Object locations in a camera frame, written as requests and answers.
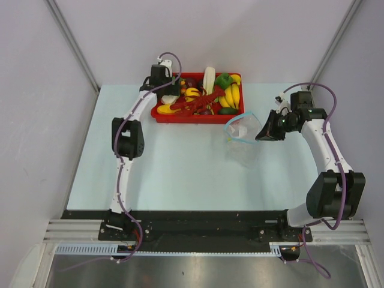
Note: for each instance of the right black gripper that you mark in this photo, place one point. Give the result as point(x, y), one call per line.
point(269, 132)

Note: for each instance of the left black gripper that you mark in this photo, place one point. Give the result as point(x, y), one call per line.
point(173, 89)

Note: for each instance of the green white toy cabbage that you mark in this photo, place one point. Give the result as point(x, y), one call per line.
point(169, 99)

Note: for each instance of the clear zip top bag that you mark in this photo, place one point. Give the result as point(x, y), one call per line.
point(240, 136)

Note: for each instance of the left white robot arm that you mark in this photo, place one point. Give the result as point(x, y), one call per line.
point(128, 142)

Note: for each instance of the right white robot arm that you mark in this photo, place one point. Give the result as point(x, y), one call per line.
point(336, 193)

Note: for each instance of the small toy cherry tomatoes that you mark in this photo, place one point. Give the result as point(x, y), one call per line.
point(183, 86)

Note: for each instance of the dark purple toy onion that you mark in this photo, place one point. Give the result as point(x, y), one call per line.
point(190, 82)

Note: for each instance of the yellow toy mango slice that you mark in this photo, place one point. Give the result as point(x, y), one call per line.
point(166, 110)

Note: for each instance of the red toy lobster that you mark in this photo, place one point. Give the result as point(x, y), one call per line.
point(191, 106)

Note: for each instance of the white toy radish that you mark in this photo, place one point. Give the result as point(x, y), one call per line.
point(209, 80)

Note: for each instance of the red plastic tray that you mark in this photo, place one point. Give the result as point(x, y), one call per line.
point(208, 116)

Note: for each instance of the yellow toy banana bunch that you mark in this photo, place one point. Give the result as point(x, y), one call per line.
point(231, 96)

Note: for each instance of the green toy bell pepper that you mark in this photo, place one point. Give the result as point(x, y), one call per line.
point(224, 80)

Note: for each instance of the dark green toy avocado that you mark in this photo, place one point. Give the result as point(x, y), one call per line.
point(228, 111)

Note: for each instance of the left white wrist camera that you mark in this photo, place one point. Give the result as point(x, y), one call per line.
point(167, 63)

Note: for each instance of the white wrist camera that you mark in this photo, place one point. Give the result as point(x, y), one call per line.
point(283, 105)
point(167, 63)

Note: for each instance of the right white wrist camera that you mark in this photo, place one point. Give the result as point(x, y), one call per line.
point(283, 105)

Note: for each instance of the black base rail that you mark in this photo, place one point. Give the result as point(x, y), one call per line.
point(183, 229)

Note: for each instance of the white slotted cable duct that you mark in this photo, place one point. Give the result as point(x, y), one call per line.
point(124, 250)

